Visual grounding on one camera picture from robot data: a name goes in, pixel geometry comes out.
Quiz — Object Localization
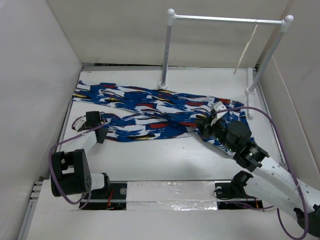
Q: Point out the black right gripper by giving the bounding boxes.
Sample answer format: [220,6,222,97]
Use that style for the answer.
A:
[192,115,237,153]

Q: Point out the blue white red patterned trousers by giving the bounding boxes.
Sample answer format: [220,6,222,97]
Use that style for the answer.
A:
[72,81,248,155]

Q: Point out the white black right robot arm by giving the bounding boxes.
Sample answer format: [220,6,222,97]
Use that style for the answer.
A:
[195,117,320,237]

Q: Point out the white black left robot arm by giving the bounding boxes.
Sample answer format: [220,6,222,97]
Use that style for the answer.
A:
[48,111,112,201]

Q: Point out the beige wooden clothes hanger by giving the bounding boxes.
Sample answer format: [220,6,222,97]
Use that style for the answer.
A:
[233,21,258,75]

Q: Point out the white metal clothes rack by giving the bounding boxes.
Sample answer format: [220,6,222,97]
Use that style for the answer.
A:
[158,8,294,107]

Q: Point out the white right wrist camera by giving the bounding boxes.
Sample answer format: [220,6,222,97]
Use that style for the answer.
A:
[210,101,227,123]

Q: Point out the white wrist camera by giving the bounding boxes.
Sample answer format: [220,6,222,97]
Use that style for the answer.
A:
[73,116,86,132]
[210,101,227,123]

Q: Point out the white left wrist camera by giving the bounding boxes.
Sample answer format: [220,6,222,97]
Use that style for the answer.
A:
[73,116,86,132]

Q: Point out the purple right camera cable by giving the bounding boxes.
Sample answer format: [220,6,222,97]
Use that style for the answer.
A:
[213,106,309,240]

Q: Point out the purple camera cable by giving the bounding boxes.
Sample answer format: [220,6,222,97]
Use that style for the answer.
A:
[49,111,110,206]
[213,106,309,240]

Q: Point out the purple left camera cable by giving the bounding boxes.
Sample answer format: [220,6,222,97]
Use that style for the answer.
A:
[49,111,110,206]

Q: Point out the black base rail with tape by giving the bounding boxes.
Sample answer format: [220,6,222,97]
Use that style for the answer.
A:
[79,181,263,211]

